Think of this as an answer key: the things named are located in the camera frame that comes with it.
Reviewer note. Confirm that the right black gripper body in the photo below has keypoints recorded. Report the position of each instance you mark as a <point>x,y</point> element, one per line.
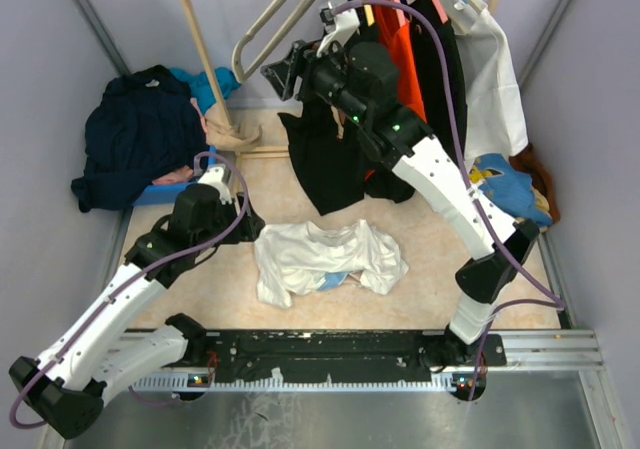
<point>321,77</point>

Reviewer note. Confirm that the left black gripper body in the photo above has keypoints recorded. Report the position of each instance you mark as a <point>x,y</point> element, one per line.
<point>238,233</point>

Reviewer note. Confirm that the white t shirt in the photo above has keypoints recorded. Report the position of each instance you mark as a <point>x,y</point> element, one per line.
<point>301,258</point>

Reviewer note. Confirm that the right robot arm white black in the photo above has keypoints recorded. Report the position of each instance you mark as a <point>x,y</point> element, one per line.
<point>361,82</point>

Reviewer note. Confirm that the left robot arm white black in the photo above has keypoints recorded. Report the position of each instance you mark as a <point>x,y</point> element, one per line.
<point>70,383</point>

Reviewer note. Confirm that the black printed hanging shirt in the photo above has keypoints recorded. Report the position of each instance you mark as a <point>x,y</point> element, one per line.
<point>327,159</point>

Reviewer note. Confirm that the orange hanging shirt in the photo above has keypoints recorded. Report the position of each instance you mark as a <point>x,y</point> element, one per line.
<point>394,32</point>

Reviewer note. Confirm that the white hanging shirt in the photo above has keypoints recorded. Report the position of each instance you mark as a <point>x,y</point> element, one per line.
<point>495,121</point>

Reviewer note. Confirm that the pink garment in basket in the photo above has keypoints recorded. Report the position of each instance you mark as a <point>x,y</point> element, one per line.
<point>181,175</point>

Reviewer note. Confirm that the wooden clothes rack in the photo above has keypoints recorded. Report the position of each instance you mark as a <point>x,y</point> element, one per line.
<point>201,46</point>

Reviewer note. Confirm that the blue plastic basket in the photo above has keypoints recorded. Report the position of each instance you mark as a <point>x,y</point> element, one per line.
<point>143,192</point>

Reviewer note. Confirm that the beige garment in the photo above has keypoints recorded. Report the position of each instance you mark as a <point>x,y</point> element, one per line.
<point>225,136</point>

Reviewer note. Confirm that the teal garment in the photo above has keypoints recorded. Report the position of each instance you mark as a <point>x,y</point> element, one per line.
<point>201,88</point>

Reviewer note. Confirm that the navy blue garment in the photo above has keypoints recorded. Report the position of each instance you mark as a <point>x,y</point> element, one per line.
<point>144,128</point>

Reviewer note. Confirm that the blue yellow printed garment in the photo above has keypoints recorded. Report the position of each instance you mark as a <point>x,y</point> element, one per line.
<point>510,190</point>

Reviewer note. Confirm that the brown garment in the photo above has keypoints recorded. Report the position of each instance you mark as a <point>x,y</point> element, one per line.
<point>527,161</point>

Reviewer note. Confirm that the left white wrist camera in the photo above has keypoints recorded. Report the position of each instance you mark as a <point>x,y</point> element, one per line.
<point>218,176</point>

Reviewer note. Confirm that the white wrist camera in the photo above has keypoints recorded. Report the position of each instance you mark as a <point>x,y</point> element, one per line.
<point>339,26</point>
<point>218,176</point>

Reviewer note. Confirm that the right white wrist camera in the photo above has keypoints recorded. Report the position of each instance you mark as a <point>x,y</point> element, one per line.
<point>339,26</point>

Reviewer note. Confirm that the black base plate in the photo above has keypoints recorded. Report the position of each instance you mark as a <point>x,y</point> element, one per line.
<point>340,356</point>

